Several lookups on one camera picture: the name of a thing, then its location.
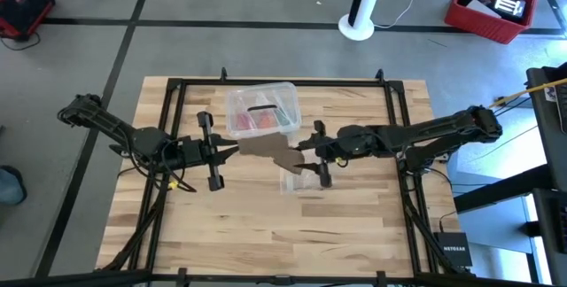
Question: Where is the black Netgear network switch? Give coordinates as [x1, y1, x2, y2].
[432, 231, 473, 268]

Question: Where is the red and black case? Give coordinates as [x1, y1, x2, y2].
[0, 0, 57, 41]

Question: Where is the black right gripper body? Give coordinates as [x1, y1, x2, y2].
[313, 120, 358, 190]

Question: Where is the yellow hanging cable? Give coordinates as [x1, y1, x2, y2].
[489, 77, 567, 109]

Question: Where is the black office desk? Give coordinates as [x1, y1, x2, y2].
[454, 63, 567, 287]

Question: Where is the black and white device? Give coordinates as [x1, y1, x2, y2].
[491, 0, 527, 23]

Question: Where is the red plastic crate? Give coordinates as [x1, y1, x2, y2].
[444, 0, 537, 45]

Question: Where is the black metal rail frame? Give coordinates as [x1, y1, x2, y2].
[0, 67, 567, 287]

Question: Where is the white tower stand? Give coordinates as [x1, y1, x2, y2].
[338, 0, 390, 43]

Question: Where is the person's leg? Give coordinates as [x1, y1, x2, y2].
[0, 169, 23, 204]

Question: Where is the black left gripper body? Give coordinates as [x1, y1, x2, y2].
[179, 111, 224, 192]

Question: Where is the clear plastic zip bag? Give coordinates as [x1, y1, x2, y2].
[279, 162, 336, 195]

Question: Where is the brown elastic bandage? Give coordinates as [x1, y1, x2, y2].
[237, 132, 307, 175]

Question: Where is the clear plastic storage container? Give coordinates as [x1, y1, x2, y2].
[225, 81, 302, 140]

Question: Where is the black keyboard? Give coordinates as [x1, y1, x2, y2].
[555, 83, 567, 136]

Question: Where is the pink bandage roll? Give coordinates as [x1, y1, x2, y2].
[235, 112, 257, 132]

